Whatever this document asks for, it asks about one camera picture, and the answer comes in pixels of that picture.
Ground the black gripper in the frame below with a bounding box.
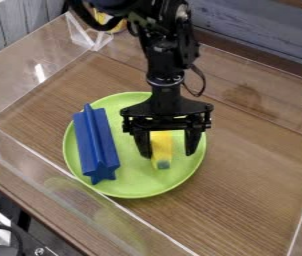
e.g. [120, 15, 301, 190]
[120, 86, 214, 159]

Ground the yellow toy banana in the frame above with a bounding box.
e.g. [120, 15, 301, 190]
[151, 131, 173, 170]

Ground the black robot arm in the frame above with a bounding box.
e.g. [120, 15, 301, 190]
[67, 0, 214, 158]

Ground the green round plate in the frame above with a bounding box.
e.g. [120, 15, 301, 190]
[63, 92, 207, 199]

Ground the blue star-shaped block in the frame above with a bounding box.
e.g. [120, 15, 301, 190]
[72, 104, 120, 185]

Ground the yellow printed can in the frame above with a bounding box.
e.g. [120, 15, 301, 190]
[91, 8, 128, 34]

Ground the clear acrylic enclosure wall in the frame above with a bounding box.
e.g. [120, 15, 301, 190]
[0, 19, 302, 256]

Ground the clear acrylic corner bracket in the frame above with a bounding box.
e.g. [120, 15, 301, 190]
[66, 12, 114, 52]

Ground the black cable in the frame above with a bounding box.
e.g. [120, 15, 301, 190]
[0, 223, 28, 256]

